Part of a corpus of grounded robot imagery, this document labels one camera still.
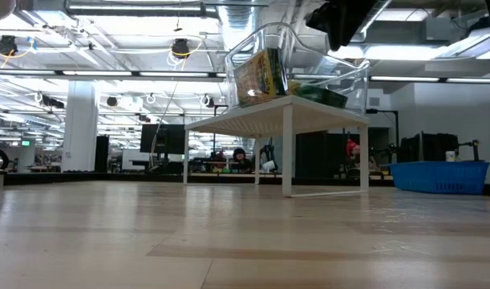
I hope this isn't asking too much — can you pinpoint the black articulated stand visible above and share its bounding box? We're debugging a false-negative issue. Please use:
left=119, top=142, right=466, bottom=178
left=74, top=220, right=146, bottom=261
left=459, top=139, right=481, bottom=162

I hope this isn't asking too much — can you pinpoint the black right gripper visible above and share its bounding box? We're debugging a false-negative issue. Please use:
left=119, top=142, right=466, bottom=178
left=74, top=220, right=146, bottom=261
left=307, top=0, right=379, bottom=51

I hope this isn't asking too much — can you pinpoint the yellow green Crayola crayon box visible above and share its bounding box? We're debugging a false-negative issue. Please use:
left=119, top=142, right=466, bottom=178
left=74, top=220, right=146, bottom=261
left=287, top=79, right=349, bottom=110
left=233, top=47, right=289, bottom=108

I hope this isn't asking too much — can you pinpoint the dark tall cabinet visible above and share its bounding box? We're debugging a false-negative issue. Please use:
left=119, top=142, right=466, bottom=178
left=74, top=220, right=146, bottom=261
left=295, top=128, right=360, bottom=180

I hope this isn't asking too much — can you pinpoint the black ceiling device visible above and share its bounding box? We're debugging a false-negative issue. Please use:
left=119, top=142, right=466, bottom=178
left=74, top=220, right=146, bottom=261
left=171, top=38, right=191, bottom=60
left=0, top=35, right=19, bottom=57

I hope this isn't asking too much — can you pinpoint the black metal table frame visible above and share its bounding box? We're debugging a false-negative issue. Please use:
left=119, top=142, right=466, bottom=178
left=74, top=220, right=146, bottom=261
left=0, top=171, right=490, bottom=197

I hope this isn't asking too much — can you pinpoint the white perforated shelf riser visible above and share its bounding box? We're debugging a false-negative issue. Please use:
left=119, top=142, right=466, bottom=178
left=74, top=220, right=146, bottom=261
left=183, top=95, right=371, bottom=199

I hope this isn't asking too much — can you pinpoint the slanted silver ventilation duct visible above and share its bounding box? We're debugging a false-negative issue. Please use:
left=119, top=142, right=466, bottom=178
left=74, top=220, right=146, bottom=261
left=308, top=0, right=394, bottom=75

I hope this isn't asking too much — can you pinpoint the wide silver ventilation duct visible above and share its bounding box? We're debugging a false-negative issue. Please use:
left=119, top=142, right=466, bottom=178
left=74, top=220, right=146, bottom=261
left=217, top=0, right=266, bottom=74

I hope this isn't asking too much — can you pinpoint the long linear ceiling light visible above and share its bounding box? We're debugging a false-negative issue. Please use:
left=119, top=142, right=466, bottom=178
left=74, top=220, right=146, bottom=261
left=0, top=68, right=490, bottom=84

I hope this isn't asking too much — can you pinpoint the blue plastic basket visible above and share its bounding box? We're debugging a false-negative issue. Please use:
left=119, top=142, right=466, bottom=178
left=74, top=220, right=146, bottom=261
left=384, top=160, right=490, bottom=197

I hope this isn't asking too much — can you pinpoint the white building column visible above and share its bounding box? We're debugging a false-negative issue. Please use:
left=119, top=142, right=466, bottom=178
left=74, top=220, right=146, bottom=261
left=62, top=82, right=100, bottom=173

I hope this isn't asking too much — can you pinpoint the black background monitor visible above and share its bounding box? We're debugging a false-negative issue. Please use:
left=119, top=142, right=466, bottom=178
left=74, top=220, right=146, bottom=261
left=140, top=123, right=188, bottom=156

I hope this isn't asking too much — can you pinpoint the clear plastic bin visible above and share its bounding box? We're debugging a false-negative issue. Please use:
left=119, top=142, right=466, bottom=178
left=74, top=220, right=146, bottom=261
left=224, top=22, right=371, bottom=116

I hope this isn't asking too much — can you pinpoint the black background equipment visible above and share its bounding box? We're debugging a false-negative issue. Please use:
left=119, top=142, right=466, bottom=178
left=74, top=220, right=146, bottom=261
left=400, top=132, right=461, bottom=164

